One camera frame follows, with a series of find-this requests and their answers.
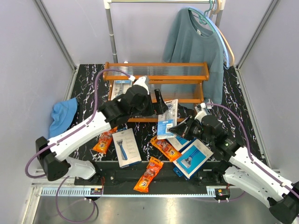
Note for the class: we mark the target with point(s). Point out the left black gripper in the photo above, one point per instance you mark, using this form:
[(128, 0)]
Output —
[(160, 107)]

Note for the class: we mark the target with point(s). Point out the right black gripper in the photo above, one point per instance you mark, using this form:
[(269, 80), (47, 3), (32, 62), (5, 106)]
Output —
[(184, 129)]

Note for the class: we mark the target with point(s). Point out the Gillette razor blister pack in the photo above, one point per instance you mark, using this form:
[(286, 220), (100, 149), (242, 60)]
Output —
[(167, 120)]

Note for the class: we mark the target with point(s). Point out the orange bic razor bag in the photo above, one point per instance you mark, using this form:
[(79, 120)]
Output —
[(166, 148), (104, 141), (152, 169)]

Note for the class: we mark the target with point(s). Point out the orange BIC razor bag front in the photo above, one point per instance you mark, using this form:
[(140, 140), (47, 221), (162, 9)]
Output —
[(152, 169)]

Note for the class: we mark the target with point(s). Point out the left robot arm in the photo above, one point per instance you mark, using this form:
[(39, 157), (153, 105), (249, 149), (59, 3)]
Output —
[(54, 154)]

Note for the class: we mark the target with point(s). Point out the orange wooden three-tier shelf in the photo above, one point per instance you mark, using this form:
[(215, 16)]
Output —
[(182, 81)]

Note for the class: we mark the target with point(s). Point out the Gillette razor pack on shelf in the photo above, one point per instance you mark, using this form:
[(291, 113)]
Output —
[(120, 87)]

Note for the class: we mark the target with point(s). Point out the blue razor box upper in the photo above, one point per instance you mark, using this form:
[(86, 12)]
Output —
[(179, 143)]

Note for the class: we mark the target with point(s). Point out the blue razor box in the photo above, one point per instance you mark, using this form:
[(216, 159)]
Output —
[(192, 159), (179, 143)]

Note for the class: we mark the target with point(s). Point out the blue razor box lower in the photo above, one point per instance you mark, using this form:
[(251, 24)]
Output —
[(192, 159)]

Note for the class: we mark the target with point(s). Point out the white Harry's razor box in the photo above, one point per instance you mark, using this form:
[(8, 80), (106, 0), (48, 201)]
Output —
[(126, 148)]

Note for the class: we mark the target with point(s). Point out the teal t-shirt on hanger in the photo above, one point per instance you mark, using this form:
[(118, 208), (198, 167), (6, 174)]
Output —
[(190, 42)]

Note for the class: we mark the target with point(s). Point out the blue cloth hat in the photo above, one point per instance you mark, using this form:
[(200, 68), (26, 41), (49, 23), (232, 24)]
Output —
[(63, 114)]

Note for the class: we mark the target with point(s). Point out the light blue clothes hanger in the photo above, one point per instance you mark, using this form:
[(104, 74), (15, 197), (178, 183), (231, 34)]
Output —
[(205, 20)]

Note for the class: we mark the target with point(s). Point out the wooden clothes hanger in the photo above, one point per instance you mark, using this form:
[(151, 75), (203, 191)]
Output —
[(227, 44)]

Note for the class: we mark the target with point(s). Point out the metal clothes rack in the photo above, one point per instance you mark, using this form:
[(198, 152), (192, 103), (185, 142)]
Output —
[(107, 6)]

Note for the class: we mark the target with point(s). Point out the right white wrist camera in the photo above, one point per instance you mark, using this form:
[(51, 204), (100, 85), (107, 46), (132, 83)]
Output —
[(202, 111)]

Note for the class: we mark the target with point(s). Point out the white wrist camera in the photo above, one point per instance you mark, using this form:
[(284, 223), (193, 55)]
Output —
[(202, 111), (143, 82)]

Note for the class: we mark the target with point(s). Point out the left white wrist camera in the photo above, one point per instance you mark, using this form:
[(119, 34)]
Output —
[(143, 82)]

